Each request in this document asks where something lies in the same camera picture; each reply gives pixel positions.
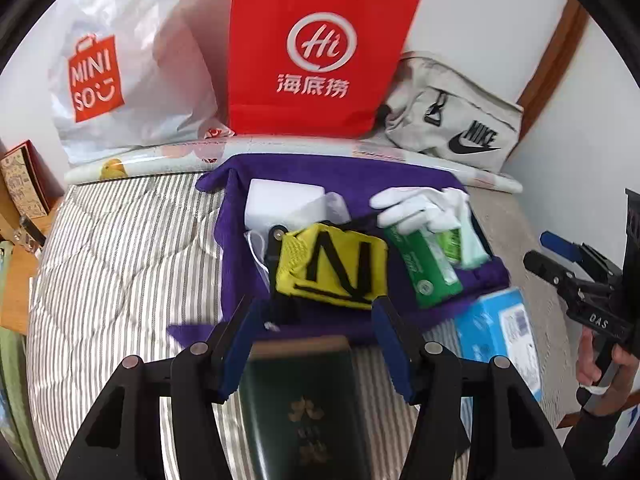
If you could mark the yellow black pouch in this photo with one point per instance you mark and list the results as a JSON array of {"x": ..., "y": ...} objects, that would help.
[{"x": 330, "y": 270}]

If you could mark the red paper bag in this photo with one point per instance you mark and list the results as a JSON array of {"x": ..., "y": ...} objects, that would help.
[{"x": 320, "y": 50}]

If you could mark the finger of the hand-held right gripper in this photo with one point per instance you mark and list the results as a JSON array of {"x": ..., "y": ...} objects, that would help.
[
  {"x": 557, "y": 245},
  {"x": 547, "y": 267}
]

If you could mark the striped bedding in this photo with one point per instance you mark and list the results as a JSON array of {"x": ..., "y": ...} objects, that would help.
[{"x": 125, "y": 270}]

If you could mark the metal clip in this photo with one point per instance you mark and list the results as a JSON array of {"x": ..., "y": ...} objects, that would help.
[{"x": 27, "y": 236}]

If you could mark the blue white box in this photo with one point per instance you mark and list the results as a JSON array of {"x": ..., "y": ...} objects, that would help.
[{"x": 500, "y": 340}]

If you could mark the rolled printed mat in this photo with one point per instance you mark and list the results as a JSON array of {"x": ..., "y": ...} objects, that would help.
[{"x": 165, "y": 157}]

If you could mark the green tissue packet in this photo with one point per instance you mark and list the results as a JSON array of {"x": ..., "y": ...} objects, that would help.
[
  {"x": 448, "y": 246},
  {"x": 425, "y": 272}
]

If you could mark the person's right hand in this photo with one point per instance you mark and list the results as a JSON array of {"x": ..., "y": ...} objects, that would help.
[{"x": 585, "y": 360}]

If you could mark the wooden nightstand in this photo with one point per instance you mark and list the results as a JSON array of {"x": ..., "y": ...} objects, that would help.
[{"x": 20, "y": 270}]

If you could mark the grey sling bag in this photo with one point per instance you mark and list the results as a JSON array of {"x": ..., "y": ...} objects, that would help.
[{"x": 450, "y": 110}]

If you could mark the pale green packet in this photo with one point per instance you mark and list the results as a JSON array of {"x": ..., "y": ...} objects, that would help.
[{"x": 472, "y": 250}]

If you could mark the purple towel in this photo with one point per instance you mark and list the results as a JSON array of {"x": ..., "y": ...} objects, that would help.
[{"x": 350, "y": 180}]

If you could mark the dark green booklet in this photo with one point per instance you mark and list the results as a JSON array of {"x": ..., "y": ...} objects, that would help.
[{"x": 300, "y": 400}]

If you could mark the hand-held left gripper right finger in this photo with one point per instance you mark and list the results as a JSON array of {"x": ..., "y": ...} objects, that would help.
[{"x": 395, "y": 350}]

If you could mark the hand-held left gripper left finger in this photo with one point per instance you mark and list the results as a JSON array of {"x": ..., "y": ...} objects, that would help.
[{"x": 240, "y": 350}]

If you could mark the person's right forearm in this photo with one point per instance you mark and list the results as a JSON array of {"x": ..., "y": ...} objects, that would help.
[{"x": 595, "y": 442}]

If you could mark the wooden door frame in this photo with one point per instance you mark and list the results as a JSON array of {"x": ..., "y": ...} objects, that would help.
[{"x": 555, "y": 60}]

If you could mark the green cloth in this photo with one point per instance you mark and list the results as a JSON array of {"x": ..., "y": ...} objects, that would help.
[{"x": 12, "y": 360}]

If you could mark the white glove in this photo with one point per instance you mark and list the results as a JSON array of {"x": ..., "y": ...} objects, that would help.
[{"x": 420, "y": 207}]

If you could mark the brown printed box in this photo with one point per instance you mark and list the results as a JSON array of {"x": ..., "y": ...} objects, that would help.
[{"x": 22, "y": 180}]

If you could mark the white plastic shopping bag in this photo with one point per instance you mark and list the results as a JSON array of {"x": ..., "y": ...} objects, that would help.
[{"x": 145, "y": 60}]

